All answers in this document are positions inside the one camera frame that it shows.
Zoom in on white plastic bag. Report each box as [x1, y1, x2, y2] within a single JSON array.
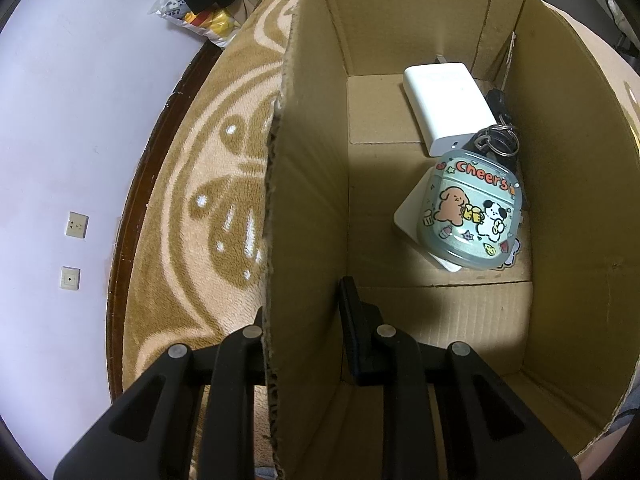
[[147, 0, 193, 23]]

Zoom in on beige brown printed blanket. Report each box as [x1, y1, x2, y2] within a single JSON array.
[[107, 0, 640, 480]]

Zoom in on white square charger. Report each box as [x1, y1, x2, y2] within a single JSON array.
[[393, 182, 463, 273]]

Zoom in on dark wooden bed frame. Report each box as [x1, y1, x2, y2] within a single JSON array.
[[104, 42, 226, 401]]

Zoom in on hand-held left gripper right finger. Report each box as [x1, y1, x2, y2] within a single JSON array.
[[337, 276, 581, 480]]

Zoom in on white power socket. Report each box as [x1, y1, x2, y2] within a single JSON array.
[[65, 212, 89, 239]]

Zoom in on yellow red snack packet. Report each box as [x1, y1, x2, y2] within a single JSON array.
[[182, 5, 238, 48]]

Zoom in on white block charger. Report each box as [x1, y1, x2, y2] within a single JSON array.
[[402, 55, 497, 157]]

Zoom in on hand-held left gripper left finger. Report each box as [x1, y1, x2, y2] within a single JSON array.
[[52, 305, 268, 480]]

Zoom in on cartoon print earbuds case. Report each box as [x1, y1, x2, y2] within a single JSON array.
[[422, 147, 526, 273]]

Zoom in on key bunch with black fobs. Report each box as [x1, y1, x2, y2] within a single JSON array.
[[460, 31, 521, 162]]

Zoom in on cardboard box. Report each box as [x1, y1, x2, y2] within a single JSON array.
[[265, 0, 640, 480]]

